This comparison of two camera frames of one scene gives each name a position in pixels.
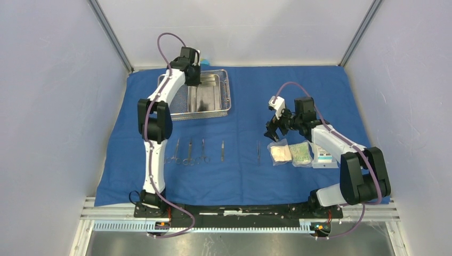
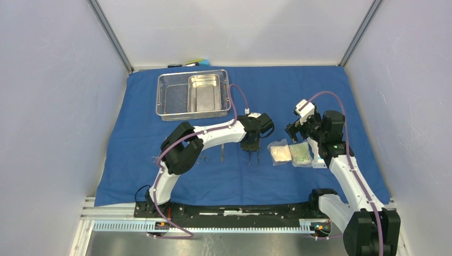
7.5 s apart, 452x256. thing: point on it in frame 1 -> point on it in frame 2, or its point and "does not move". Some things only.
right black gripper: [272, 126] -> [291, 129]
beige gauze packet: [280, 152] does not move
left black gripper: [196, 82] -> [250, 147]
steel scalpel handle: [223, 151] does not move
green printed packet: [300, 154] does not move
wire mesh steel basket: [210, 100] does not move
